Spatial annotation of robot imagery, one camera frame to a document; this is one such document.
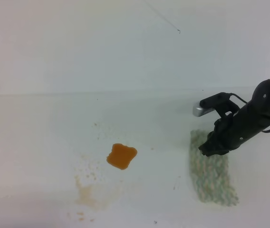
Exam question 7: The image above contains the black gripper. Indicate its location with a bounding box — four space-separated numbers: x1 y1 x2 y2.
199 104 270 157

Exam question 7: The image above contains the green white woven rag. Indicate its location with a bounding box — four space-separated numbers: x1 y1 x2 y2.
189 130 239 207

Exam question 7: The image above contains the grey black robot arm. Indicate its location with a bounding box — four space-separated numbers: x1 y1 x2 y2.
193 79 270 157

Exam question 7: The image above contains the orange brown coffee puddle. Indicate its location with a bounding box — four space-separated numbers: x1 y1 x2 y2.
106 143 137 170

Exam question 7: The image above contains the faint dried coffee stain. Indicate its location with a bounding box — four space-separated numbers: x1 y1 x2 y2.
67 152 116 223

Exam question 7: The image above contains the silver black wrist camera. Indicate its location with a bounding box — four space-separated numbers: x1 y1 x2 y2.
193 92 240 118

